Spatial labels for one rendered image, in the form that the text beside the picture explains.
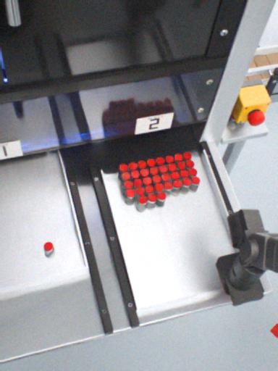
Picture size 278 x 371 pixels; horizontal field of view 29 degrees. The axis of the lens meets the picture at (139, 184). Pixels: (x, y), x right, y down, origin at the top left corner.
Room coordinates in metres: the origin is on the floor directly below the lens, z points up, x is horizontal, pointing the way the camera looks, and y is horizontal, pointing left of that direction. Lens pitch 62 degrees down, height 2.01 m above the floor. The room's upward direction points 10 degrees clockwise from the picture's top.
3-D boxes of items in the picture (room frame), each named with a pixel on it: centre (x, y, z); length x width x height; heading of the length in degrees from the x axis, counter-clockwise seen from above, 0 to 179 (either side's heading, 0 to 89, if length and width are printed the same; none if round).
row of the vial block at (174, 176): (0.61, -0.05, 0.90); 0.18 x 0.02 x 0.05; 114
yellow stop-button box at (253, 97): (0.83, -0.22, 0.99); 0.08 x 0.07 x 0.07; 24
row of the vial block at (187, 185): (0.59, -0.06, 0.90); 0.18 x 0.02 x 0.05; 114
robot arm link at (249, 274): (0.39, -0.23, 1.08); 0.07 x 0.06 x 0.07; 16
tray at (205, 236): (0.51, -0.09, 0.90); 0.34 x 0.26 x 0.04; 24
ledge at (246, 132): (0.87, -0.22, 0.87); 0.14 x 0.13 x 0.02; 24
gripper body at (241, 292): (0.38, -0.23, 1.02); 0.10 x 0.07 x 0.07; 24
